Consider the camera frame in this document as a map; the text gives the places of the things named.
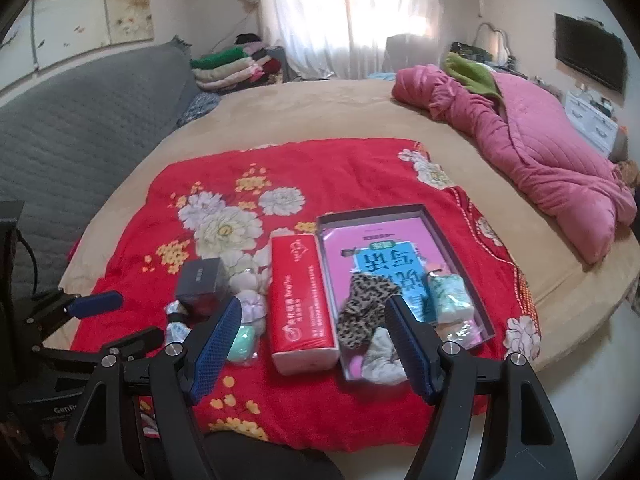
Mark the white plush doll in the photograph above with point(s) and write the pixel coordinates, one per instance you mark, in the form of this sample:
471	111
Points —
249	283

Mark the grey quilted sofa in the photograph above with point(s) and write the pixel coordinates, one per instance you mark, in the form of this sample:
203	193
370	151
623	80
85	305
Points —
68	143

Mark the grey shallow tray box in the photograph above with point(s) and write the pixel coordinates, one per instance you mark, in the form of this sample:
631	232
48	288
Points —
402	243

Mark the clear plastic bag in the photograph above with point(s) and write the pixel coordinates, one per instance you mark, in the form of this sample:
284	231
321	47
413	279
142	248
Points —
469	334

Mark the black wall television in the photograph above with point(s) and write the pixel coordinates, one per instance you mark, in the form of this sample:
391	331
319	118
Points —
591	50

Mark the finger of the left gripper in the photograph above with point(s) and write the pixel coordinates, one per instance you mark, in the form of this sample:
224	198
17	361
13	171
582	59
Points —
93	305

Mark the green cloth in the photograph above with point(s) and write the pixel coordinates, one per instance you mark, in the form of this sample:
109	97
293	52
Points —
474	77

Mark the white drawer cabinet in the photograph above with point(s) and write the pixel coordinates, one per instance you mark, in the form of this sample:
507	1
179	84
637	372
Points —
599	130

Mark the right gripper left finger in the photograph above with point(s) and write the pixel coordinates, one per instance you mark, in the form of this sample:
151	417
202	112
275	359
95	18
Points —
104	439

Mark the red tissue box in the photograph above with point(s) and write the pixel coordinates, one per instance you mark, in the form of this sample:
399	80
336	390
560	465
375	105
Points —
300	320

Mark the blue patterned cushion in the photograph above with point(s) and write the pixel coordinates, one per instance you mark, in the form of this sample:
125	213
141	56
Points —
202	104

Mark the beige round bed cover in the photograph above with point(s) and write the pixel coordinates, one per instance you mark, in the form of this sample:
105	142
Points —
572	302

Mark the pink quilted comforter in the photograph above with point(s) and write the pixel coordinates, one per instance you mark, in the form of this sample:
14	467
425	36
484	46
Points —
527	136

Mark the mint green tissue pack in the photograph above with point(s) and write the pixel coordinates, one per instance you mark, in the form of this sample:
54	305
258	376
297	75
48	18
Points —
452	302

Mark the stack of folded clothes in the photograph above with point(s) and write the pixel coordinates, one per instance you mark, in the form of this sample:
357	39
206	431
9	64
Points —
247	63

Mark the red floral blanket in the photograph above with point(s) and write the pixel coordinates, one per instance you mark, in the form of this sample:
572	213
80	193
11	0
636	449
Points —
216	205

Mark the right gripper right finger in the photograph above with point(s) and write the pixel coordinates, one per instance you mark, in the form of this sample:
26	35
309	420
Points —
522	437

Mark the taped white snack packet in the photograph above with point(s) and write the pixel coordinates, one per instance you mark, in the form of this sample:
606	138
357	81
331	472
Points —
178	320

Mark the wall painting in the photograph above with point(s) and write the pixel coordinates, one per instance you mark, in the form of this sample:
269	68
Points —
49	32

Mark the white curtain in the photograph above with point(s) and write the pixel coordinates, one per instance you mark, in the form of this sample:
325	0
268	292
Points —
345	38

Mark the dark navy gift box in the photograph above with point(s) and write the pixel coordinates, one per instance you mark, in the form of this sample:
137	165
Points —
203	286

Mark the leopard print cloth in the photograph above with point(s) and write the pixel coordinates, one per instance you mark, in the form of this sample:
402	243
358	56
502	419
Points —
364	309

